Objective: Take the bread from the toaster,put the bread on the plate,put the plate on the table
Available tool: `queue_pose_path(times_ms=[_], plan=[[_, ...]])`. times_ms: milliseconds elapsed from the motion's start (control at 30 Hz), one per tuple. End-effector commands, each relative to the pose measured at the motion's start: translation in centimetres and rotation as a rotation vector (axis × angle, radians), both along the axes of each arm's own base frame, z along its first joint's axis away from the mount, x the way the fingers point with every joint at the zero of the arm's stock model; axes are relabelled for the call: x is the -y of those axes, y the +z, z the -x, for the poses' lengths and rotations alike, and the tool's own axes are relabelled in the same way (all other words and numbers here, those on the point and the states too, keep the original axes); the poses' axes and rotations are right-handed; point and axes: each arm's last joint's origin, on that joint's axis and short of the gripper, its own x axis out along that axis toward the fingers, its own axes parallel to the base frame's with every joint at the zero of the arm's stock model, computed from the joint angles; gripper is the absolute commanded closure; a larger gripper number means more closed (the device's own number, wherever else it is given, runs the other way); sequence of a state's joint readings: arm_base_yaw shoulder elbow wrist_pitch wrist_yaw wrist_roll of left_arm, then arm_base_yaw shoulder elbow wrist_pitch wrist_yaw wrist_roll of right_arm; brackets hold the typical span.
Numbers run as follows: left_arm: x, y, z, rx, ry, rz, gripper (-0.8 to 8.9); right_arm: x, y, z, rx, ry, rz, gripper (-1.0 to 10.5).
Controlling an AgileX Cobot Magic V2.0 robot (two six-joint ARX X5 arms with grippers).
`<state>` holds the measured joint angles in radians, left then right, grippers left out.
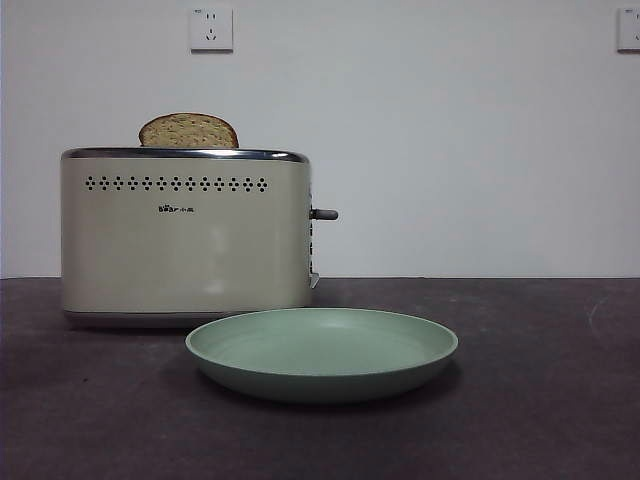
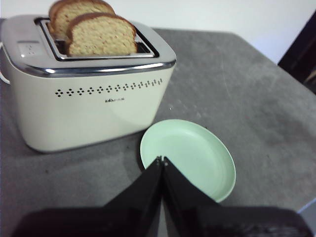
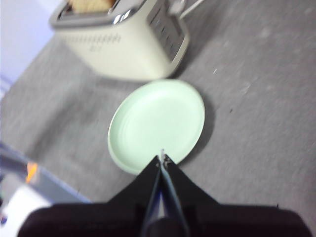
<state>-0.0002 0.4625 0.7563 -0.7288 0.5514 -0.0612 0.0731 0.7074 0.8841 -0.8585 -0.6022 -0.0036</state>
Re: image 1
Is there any pale green round plate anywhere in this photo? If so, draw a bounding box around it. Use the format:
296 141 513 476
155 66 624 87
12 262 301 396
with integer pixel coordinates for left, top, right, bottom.
184 307 459 404

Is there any square toast slice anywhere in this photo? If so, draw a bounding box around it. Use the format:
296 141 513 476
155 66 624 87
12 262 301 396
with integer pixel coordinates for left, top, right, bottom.
138 113 240 149

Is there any cream toaster with chrome top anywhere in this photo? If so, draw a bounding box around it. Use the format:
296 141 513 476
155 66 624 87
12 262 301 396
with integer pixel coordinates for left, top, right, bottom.
60 146 340 330

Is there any white wall socket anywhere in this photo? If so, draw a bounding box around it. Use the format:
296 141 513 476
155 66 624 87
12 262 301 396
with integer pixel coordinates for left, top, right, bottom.
616 7 640 54
189 5 235 55

